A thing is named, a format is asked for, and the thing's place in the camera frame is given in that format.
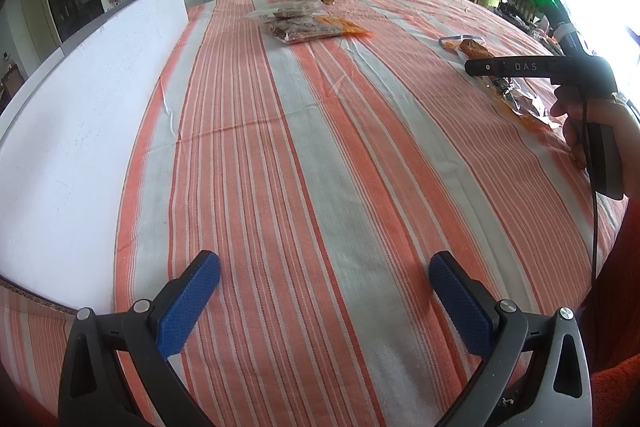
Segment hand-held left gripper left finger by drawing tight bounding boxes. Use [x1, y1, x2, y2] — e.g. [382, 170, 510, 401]
[59, 250, 222, 427]

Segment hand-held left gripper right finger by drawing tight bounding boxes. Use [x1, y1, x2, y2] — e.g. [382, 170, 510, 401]
[428, 250, 594, 427]

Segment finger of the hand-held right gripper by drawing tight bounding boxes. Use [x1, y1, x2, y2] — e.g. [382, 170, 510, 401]
[464, 58, 559, 79]

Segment clear orange snack packet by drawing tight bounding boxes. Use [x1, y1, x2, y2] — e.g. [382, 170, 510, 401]
[438, 34, 569, 134]

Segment person's right hand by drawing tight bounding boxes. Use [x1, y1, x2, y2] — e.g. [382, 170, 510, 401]
[549, 98, 640, 170]

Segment person's red clothing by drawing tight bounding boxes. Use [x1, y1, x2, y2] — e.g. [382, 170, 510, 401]
[575, 227, 640, 427]

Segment orange striped tablecloth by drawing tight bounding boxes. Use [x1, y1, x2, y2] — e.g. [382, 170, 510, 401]
[0, 0, 631, 427]

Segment clear packet with orange edge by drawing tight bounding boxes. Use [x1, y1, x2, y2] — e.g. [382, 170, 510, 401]
[262, 13, 374, 46]

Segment white foam board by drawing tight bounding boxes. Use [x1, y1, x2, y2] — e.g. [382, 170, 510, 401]
[0, 0, 190, 309]

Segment pale yellow door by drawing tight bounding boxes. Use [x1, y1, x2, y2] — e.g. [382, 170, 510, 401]
[20, 0, 64, 58]

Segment black cable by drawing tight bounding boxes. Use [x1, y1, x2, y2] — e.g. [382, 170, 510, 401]
[580, 101, 600, 285]

